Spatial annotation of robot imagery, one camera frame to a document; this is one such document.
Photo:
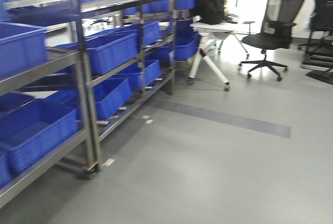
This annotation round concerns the white folding desk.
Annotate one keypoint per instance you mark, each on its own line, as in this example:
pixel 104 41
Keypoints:
pixel 213 36

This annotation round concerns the black backpack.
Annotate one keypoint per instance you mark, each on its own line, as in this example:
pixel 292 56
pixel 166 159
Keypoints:
pixel 210 11

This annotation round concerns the black mesh office chair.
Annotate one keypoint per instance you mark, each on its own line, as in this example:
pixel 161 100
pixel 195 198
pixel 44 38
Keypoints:
pixel 277 24

